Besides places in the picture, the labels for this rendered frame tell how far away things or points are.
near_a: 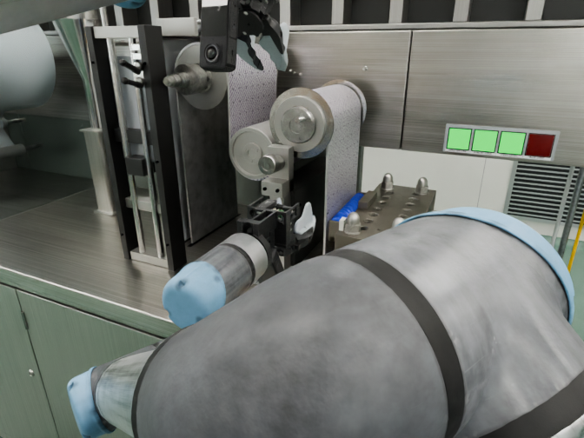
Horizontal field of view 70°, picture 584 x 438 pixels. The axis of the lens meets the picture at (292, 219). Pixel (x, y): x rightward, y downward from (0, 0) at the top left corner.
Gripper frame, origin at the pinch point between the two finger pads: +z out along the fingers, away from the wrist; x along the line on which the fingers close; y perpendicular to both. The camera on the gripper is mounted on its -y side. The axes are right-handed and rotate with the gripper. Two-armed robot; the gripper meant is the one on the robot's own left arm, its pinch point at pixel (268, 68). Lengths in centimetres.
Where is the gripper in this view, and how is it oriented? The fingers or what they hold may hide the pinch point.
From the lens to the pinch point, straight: 73.4
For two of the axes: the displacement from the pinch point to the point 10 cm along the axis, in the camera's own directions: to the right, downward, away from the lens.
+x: -9.1, -1.6, 3.9
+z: 3.2, 3.3, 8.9
